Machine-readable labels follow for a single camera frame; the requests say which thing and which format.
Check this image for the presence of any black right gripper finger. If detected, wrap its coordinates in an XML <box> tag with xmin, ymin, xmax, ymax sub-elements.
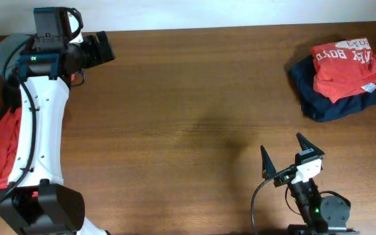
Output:
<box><xmin>260</xmin><ymin>146</ymin><xmax>277</xmax><ymax>180</ymax></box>
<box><xmin>296</xmin><ymin>133</ymin><xmax>324</xmax><ymax>157</ymax></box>

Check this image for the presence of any red t-shirt with white print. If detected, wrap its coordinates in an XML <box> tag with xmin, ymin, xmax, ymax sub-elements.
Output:
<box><xmin>311</xmin><ymin>37</ymin><xmax>376</xmax><ymax>103</ymax></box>

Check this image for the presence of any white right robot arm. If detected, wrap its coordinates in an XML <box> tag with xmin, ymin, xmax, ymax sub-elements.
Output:
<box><xmin>260</xmin><ymin>133</ymin><xmax>352</xmax><ymax>234</ymax></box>

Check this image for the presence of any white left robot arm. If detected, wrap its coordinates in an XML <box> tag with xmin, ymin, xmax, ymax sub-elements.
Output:
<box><xmin>0</xmin><ymin>31</ymin><xmax>115</xmax><ymax>234</ymax></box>

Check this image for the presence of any folded navy blue garment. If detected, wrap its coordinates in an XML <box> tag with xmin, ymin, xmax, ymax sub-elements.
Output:
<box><xmin>287</xmin><ymin>55</ymin><xmax>376</xmax><ymax>123</ymax></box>

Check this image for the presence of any grey garment in pile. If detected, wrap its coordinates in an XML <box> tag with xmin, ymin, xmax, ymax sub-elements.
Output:
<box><xmin>0</xmin><ymin>34</ymin><xmax>31</xmax><ymax>81</ymax></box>

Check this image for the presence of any black garment in pile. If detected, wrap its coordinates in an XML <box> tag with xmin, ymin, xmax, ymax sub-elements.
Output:
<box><xmin>0</xmin><ymin>75</ymin><xmax>22</xmax><ymax>121</ymax></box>

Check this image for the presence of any red mesh garment in pile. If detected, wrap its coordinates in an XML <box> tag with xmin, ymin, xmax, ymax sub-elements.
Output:
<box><xmin>0</xmin><ymin>108</ymin><xmax>22</xmax><ymax>189</ymax></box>

